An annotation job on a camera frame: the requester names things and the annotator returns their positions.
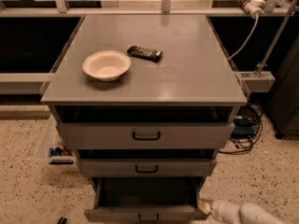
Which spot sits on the white paper bowl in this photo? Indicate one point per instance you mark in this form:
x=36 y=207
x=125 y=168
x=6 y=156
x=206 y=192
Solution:
x=106 y=65

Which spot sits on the white power strip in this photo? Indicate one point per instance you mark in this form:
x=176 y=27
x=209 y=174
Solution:
x=251 y=7

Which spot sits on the clear plastic storage box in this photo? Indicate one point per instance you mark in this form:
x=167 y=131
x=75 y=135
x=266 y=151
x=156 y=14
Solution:
x=51 y=152

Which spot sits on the grey drawer cabinet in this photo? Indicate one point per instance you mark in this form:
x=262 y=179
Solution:
x=192 y=83

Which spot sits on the grey bottom drawer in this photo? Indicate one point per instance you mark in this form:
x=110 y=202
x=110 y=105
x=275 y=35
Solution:
x=145 y=199

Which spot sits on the blue box on floor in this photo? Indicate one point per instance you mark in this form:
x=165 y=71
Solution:
x=243 y=128

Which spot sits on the small black floor object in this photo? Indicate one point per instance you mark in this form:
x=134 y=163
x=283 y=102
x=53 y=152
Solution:
x=62 y=220

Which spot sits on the black snack bar wrapper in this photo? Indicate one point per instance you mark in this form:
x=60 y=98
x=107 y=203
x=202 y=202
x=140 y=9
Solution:
x=145 y=53

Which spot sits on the grey middle drawer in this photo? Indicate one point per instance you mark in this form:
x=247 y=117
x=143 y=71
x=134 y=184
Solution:
x=146 y=167

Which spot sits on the dark cabinet at right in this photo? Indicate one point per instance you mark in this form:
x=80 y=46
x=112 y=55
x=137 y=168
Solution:
x=283 y=106

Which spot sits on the diagonal metal rod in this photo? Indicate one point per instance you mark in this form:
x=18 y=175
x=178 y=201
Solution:
x=259 y=67

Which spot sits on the grey drawer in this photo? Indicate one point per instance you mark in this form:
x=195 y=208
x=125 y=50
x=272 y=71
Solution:
x=145 y=135
x=145 y=199
x=146 y=167

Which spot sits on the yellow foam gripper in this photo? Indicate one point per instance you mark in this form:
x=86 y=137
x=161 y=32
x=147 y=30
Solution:
x=223 y=209

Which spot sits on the grey top drawer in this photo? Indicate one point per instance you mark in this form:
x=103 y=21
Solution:
x=145 y=135

